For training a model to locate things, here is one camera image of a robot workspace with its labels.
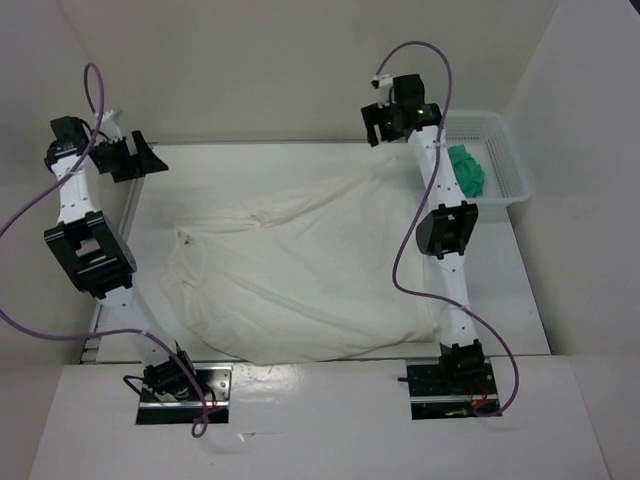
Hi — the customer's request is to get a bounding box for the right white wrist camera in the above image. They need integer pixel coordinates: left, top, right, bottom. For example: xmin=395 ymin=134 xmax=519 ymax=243
xmin=370 ymin=74 xmax=394 ymax=89

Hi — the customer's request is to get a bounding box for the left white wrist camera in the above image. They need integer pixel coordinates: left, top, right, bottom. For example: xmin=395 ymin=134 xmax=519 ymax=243
xmin=95 ymin=109 xmax=124 ymax=142

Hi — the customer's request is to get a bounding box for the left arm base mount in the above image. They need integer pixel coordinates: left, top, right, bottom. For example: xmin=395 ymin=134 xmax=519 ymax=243
xmin=122 ymin=363 xmax=235 ymax=425

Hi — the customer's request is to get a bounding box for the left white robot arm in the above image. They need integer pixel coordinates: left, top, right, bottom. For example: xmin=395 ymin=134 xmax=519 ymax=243
xmin=44 ymin=110 xmax=199 ymax=401

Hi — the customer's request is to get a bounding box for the green tank top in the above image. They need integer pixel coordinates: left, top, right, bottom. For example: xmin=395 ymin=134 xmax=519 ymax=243
xmin=448 ymin=145 xmax=485 ymax=198

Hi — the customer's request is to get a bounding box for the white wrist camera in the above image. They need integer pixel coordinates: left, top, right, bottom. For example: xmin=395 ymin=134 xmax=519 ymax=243
xmin=95 ymin=109 xmax=124 ymax=142
xmin=370 ymin=74 xmax=394 ymax=89

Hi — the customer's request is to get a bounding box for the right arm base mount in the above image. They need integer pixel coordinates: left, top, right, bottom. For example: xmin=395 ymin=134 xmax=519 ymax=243
xmin=397 ymin=359 xmax=501 ymax=421

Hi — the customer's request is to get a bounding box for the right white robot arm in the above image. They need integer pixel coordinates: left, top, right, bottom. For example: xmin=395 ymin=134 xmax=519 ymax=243
xmin=361 ymin=74 xmax=485 ymax=393

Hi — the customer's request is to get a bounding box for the white plastic basket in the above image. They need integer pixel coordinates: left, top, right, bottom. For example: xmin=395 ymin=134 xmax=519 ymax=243
xmin=445 ymin=110 xmax=532 ymax=222

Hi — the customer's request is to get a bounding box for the white tank top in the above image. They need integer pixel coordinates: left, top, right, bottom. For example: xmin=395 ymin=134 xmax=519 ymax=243
xmin=160 ymin=157 xmax=437 ymax=365

